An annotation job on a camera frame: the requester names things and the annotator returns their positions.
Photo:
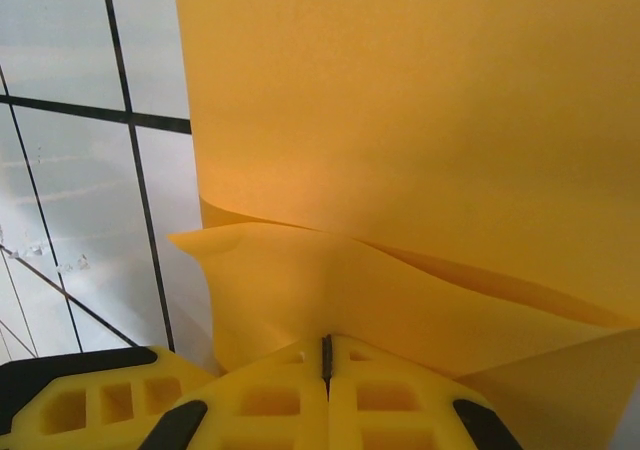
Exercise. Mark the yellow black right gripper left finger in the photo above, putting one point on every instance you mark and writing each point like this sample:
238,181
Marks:
260,405

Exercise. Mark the orange cloth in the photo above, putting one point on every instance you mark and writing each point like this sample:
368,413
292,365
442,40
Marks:
400,120

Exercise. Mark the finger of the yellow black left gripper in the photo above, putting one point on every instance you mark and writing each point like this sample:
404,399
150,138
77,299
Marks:
75,410

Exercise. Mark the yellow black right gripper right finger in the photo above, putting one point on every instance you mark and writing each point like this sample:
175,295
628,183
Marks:
390,410

